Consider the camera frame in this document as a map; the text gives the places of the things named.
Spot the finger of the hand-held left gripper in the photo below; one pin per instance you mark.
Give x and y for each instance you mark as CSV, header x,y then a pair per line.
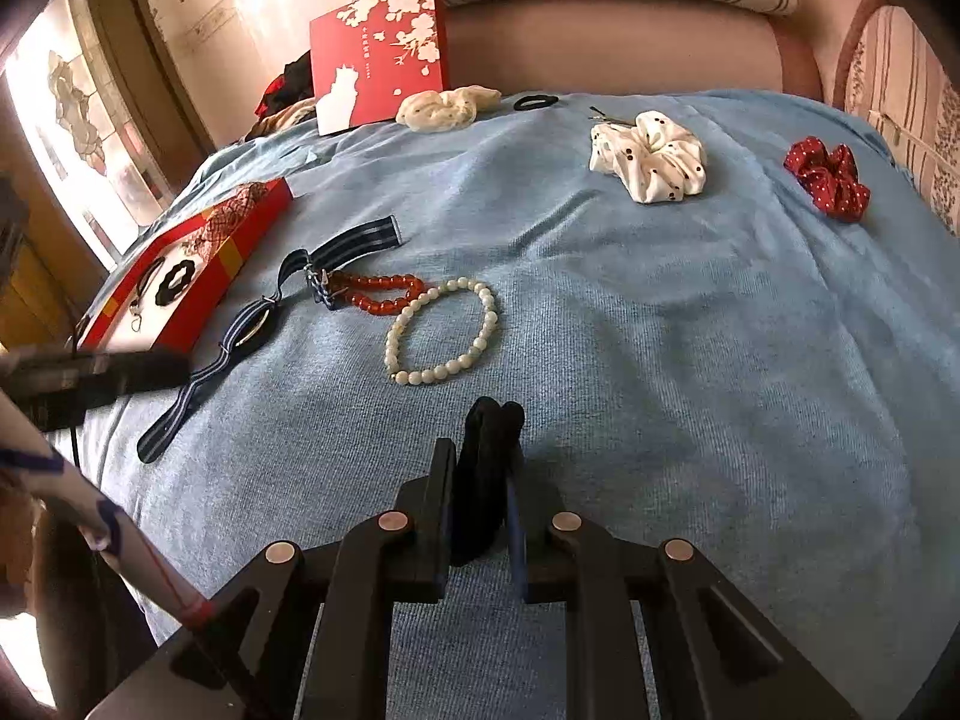
x,y
146,373

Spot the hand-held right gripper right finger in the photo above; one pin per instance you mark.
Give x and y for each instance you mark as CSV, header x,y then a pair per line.
x,y
514,532

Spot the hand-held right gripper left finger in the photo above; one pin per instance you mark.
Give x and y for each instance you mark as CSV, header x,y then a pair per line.
x,y
375,562

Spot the plain black scrunchie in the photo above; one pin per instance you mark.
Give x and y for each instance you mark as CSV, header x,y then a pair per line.
x,y
484,480

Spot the black scalloped scrunchie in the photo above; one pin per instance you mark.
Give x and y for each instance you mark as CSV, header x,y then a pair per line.
x,y
169,281

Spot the red box tray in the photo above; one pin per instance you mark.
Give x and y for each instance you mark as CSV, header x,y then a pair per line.
x,y
195,270

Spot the red plaid scrunchie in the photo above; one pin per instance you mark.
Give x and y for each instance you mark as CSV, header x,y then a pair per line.
x,y
225,221

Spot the white black-dotted scrunchie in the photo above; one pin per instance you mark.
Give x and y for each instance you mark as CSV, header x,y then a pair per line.
x,y
652,157

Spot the person's left forearm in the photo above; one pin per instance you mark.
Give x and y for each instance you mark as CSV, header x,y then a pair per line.
x,y
82,495

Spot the blue blanket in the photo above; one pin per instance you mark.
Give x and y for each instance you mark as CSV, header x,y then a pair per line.
x,y
637,352

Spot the window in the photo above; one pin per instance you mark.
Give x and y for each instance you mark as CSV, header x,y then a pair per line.
x,y
75,120

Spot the dark clothes pile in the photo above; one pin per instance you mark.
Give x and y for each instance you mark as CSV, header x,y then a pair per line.
x,y
289,94

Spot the red floral box lid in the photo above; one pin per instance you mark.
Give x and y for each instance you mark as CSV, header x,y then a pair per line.
x,y
379,52

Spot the cream dotted scrunchie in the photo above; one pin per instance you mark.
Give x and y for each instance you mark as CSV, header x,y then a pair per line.
x,y
442,109

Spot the metal hair clip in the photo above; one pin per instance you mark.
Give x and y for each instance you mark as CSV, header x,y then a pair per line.
x,y
611,117

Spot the red white-dotted scrunchie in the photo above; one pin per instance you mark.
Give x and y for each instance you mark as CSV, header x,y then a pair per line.
x,y
825,176

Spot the pink sofa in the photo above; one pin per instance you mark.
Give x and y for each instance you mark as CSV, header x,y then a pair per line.
x,y
600,45

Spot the striped floral side cushion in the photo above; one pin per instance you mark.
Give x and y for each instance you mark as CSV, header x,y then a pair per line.
x,y
911,105

